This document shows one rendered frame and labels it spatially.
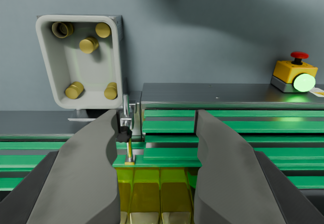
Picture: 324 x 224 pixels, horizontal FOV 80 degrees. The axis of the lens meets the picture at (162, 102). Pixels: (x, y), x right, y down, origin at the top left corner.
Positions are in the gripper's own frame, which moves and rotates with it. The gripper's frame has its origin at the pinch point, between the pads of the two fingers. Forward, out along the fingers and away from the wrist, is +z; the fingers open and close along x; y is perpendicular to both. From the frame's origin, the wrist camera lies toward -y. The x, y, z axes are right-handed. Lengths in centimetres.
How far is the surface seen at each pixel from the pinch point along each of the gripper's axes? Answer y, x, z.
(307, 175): 34, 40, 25
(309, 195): 45, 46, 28
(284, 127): 16.3, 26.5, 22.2
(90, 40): 1.8, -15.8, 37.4
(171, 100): 14.5, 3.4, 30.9
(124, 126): 14.1, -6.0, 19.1
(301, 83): 10.6, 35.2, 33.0
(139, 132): 22.8, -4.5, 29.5
